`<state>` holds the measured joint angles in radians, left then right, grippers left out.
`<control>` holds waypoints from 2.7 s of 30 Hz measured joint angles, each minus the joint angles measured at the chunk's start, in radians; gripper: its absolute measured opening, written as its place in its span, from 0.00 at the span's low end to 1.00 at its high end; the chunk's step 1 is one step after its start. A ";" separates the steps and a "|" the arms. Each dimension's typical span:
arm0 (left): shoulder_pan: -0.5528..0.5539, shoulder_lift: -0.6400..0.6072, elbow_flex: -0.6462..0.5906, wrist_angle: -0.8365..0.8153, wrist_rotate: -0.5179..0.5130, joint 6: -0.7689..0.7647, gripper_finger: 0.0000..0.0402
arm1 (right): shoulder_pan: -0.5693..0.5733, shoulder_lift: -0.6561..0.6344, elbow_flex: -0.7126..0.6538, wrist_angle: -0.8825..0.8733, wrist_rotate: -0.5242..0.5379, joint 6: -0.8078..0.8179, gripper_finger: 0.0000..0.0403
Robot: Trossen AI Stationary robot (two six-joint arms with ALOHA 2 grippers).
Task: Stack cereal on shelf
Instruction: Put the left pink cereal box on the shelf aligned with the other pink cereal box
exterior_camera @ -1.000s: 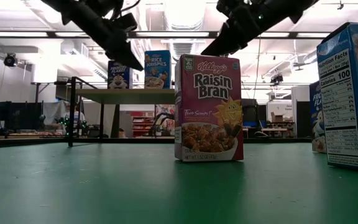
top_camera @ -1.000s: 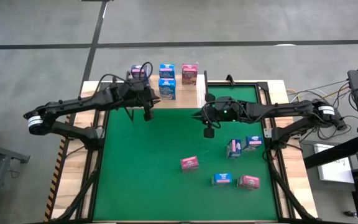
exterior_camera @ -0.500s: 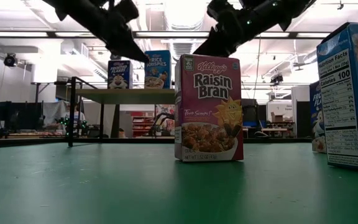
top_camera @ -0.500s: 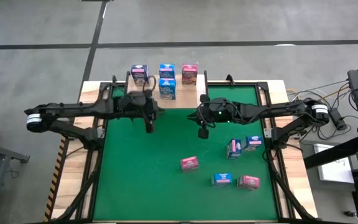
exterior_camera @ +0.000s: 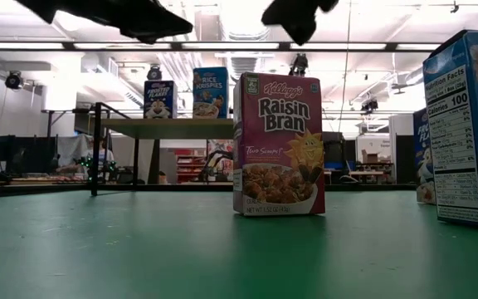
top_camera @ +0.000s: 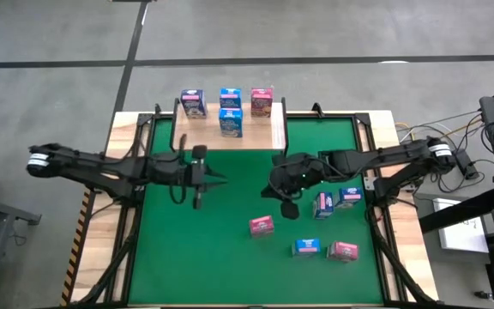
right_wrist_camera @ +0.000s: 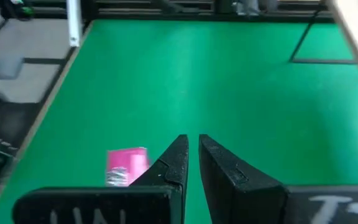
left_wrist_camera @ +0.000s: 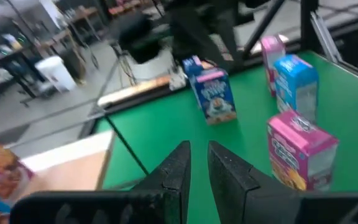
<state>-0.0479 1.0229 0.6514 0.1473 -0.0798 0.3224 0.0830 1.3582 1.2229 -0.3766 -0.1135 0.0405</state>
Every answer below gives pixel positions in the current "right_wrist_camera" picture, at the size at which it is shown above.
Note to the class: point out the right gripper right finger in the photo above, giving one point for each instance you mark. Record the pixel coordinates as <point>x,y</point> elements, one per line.
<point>259,205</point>

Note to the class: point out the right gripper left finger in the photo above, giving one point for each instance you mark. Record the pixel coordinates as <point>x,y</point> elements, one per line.
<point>104,205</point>

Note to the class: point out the Raisin Bran cereal box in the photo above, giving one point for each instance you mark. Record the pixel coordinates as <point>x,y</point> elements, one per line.
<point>129,161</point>

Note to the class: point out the green table mat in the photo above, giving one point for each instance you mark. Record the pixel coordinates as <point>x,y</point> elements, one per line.
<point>182,93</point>

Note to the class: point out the white vertical post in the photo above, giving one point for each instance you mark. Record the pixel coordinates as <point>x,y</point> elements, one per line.
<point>74,21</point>

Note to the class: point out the black metal rig frame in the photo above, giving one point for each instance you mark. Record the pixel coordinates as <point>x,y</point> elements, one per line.
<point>135,14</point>

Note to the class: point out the grey arm base bracket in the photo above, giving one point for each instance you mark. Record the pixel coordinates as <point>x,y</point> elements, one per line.
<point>256,7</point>

